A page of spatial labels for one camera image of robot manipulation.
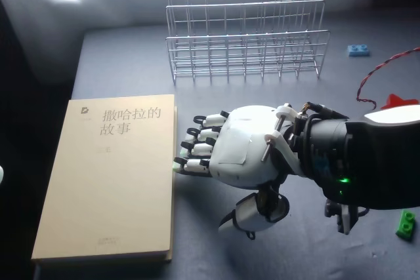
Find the blue toy block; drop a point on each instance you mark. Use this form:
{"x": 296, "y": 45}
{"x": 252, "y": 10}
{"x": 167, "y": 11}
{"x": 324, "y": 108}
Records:
{"x": 360, "y": 50}

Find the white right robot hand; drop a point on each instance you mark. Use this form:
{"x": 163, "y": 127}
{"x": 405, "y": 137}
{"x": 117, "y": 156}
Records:
{"x": 239, "y": 149}

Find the grey table cloth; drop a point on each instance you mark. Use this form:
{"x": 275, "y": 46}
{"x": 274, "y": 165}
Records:
{"x": 262, "y": 260}

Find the red star toy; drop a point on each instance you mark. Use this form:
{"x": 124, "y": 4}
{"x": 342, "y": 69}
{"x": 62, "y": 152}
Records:
{"x": 395, "y": 101}

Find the green toy block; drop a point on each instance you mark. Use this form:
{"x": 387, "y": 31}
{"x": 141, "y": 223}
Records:
{"x": 406, "y": 224}

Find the white backdrop cloth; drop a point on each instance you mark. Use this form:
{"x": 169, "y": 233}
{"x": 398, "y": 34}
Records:
{"x": 115, "y": 4}

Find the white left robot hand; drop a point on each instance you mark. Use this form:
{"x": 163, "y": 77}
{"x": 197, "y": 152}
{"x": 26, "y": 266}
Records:
{"x": 1, "y": 175}

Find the beige paperback book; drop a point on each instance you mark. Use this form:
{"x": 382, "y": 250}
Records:
{"x": 108, "y": 178}

